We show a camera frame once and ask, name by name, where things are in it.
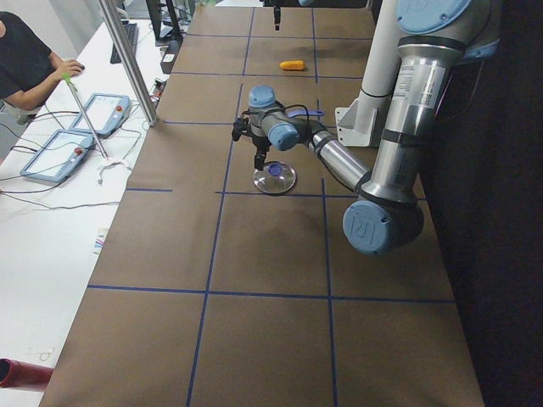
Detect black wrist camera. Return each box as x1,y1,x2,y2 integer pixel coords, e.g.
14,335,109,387
232,118,250,142

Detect black keyboard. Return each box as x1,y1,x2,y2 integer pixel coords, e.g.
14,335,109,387
109,21,139,64

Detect white mounting post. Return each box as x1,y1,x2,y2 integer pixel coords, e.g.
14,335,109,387
335,0,402,147

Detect aluminium frame post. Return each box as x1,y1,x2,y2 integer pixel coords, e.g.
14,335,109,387
98,0,157,127

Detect yellow corn cob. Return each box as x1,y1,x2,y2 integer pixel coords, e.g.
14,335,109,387
279,59,305,71

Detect dark blue saucepan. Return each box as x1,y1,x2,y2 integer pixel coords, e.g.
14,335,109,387
286,108,325,129

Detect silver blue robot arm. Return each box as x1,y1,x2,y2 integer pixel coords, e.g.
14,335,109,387
232,1,502,255
264,0,314,31

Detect person in black shirt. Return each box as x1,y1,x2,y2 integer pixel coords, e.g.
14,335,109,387
1,11,64,111

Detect black monitor stand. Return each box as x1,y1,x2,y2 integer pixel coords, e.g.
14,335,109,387
146,0,183,46

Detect red cylinder object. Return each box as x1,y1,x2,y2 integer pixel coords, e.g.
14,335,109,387
1,359,54,391

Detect near teach pendant tablet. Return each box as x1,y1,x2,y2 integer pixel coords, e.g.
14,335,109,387
20,130,94,183

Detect glass pot lid blue knob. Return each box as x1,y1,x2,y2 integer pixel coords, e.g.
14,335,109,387
253,161,297,195

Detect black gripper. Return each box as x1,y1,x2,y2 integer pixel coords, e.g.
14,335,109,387
271,0,282,31
253,137,271,170

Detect thin metal rod stand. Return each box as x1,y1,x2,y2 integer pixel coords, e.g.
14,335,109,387
61,73,132,185

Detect person's hand on mouse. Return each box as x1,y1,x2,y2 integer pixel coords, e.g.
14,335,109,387
57,59,86,79

